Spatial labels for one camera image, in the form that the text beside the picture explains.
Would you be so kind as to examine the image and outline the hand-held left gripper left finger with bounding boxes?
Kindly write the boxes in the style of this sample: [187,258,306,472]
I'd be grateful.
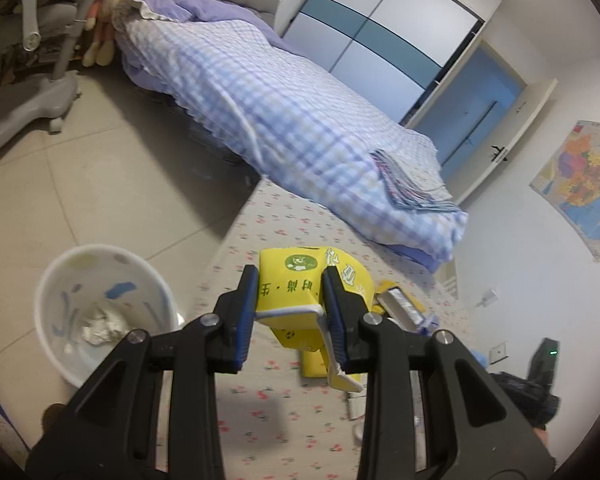
[25,264,259,480]

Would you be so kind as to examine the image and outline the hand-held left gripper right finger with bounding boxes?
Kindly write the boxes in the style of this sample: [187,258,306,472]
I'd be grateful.
[321,266,556,480]

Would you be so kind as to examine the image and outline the yellow carton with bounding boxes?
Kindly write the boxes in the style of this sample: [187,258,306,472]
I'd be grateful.
[256,246,376,392]

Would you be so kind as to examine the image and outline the yellow foil wrapper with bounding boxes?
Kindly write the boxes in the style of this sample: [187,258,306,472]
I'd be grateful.
[372,282,433,336]

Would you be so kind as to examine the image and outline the white plastic bin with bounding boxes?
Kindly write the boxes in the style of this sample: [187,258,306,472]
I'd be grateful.
[34,244,185,390]

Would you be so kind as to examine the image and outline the crumpled white paper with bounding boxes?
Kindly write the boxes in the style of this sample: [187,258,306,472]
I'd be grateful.
[80,307,131,346]

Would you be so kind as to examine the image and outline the folded striped cloth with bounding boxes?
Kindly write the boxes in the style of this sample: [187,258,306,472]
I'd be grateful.
[369,149,462,213]

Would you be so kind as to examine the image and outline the bed with checked blue quilt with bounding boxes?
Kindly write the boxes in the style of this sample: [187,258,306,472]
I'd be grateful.
[115,0,468,273]

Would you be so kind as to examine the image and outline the blue door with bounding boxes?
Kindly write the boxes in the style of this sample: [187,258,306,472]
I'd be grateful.
[405,40,558,206]

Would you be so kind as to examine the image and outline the grey swivel chair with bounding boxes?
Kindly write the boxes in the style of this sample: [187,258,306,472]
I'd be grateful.
[0,0,116,168]

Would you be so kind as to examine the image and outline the pink plush toy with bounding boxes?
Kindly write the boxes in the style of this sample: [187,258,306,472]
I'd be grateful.
[82,0,161,67]

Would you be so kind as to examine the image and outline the blue and white wardrobe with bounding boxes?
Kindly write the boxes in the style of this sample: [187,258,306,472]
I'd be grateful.
[280,0,503,126]

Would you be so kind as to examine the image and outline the wall map poster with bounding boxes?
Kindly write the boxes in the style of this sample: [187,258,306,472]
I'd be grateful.
[529,120,600,262]

